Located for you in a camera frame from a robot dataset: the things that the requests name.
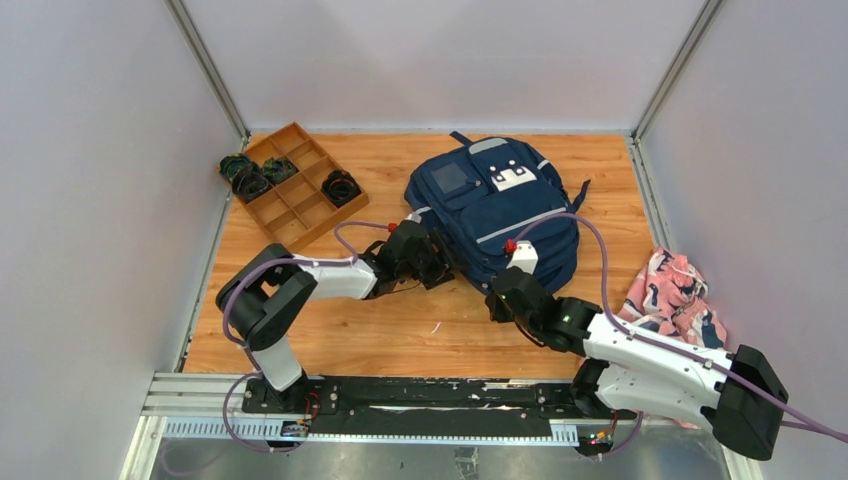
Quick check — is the black rolled band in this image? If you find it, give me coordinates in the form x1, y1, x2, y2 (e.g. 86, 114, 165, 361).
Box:
231, 163, 272, 203

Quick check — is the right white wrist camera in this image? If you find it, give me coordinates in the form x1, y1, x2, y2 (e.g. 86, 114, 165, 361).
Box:
506, 240, 539, 274

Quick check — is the green rolled band in tray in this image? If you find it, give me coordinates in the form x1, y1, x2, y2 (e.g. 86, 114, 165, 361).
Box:
261, 158, 299, 186

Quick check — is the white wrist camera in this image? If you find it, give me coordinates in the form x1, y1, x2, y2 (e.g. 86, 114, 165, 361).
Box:
405, 206, 431, 223
506, 240, 539, 274

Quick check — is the navy blue backpack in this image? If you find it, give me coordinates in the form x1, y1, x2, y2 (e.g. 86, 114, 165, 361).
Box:
404, 132, 591, 294

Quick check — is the dark green rolled band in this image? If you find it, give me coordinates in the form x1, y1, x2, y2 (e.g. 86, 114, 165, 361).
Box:
218, 153, 252, 182

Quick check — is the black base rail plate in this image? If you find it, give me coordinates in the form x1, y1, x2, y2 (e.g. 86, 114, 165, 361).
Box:
241, 376, 615, 439

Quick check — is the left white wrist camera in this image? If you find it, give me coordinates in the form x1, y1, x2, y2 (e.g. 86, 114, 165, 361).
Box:
405, 206, 431, 223

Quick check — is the aluminium slotted rail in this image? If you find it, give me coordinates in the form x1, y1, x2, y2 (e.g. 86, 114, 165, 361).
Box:
142, 374, 584, 446

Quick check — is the wooden compartment tray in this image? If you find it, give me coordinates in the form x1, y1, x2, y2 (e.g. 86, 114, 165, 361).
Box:
234, 122, 370, 252

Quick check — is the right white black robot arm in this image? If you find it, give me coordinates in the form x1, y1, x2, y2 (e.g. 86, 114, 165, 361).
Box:
485, 267, 788, 461

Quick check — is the pink patterned cloth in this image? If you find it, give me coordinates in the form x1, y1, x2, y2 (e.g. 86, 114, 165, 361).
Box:
584, 248, 731, 432

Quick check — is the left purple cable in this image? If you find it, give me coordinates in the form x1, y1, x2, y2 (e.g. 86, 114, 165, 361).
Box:
220, 221, 399, 456

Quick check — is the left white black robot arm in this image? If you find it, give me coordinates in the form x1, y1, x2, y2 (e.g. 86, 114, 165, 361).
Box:
215, 220, 467, 413

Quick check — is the black rolled belt in tray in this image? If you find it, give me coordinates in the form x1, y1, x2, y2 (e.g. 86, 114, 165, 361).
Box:
321, 169, 362, 208

